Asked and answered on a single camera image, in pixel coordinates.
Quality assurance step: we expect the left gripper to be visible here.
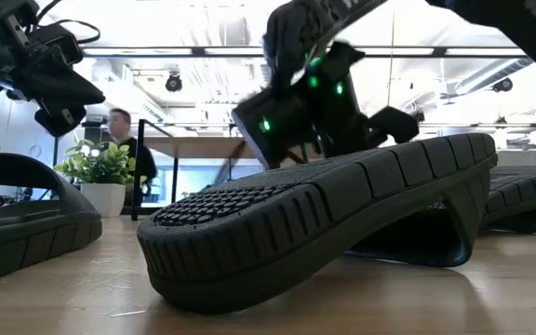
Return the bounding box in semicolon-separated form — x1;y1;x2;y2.
0;32;106;139

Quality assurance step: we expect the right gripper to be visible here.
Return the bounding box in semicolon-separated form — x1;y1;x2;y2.
233;41;421;169

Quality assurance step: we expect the black foam slide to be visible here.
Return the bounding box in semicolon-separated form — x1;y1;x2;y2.
479;165;536;235
136;132;500;315
0;152;104;288

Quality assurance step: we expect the person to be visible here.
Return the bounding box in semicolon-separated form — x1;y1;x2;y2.
107;107;158;206

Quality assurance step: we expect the green plant in white pot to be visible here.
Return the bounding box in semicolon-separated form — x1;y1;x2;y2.
53;137;148;219

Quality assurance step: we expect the black ceiling spotlight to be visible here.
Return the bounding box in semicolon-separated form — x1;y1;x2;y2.
164;72;184;93
491;76;515;94

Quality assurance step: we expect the black overhead beam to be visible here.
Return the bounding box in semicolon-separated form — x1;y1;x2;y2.
79;46;529;60

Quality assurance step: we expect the thin hanging cord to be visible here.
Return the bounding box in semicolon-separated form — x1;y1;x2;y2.
387;8;395;109

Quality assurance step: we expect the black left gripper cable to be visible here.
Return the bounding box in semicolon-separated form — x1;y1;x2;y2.
34;0;101;46

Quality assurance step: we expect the wooden shelf with black frame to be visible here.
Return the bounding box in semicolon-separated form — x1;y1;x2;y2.
130;118;269;222

